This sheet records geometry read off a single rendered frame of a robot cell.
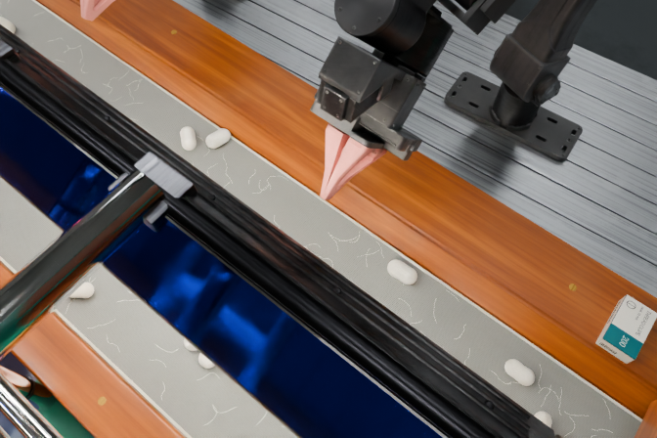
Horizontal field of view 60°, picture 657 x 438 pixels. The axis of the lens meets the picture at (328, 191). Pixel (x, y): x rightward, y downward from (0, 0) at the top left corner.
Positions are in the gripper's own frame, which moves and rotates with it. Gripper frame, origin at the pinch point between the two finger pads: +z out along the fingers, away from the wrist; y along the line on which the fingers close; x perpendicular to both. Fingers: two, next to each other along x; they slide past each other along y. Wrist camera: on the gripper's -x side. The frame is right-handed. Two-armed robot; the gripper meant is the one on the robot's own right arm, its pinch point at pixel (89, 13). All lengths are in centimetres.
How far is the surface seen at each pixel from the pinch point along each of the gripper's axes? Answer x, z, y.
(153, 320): -4.9, 24.2, 30.1
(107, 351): -8.4, 28.4, 28.7
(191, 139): 6.2, 8.1, 17.1
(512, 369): 6, 8, 64
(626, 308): 12, -2, 70
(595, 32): 156, -52, 41
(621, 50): 154, -50, 51
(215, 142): 7.5, 6.9, 19.8
